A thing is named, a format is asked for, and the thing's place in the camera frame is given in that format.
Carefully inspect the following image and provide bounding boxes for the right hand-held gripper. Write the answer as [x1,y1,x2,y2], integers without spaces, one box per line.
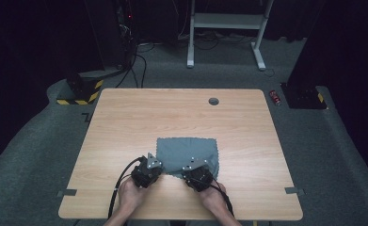
[181,157,215,192]

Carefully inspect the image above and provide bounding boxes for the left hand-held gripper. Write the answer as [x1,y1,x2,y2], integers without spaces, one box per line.
[130,153,165,189]

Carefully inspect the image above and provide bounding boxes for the grey textured cloth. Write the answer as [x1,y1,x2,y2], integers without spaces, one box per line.
[155,137,220,181]

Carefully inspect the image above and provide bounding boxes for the person's right hand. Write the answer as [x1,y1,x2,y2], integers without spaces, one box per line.
[199,183,228,215]

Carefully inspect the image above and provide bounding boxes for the person's left hand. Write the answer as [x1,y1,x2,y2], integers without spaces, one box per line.
[118,178,152,218]

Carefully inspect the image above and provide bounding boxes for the grey tape strip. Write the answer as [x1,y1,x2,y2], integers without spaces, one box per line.
[284,186,305,196]
[56,188,78,198]

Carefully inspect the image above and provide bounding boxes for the black yellow striped stand base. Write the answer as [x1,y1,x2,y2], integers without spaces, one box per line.
[56,77,105,106]

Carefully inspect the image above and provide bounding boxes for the red can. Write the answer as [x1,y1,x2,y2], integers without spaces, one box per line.
[268,89,281,106]

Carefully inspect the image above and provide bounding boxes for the black square stand base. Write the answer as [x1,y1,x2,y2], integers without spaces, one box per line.
[280,82,328,110]

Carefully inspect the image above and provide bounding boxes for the dark equipment rack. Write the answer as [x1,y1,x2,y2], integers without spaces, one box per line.
[114,0,139,69]

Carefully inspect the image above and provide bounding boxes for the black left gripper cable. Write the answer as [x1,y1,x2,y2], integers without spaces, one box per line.
[107,156,147,219]

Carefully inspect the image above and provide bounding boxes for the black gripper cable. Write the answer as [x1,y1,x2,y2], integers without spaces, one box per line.
[210,178,235,218]
[107,156,147,219]

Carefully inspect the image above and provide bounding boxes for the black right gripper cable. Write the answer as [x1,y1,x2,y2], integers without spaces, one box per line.
[210,178,235,218]

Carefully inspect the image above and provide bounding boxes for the black floor cables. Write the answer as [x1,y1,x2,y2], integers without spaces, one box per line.
[115,41,156,89]

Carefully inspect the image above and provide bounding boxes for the white metal desk frame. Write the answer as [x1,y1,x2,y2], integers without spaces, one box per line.
[186,0,275,72]

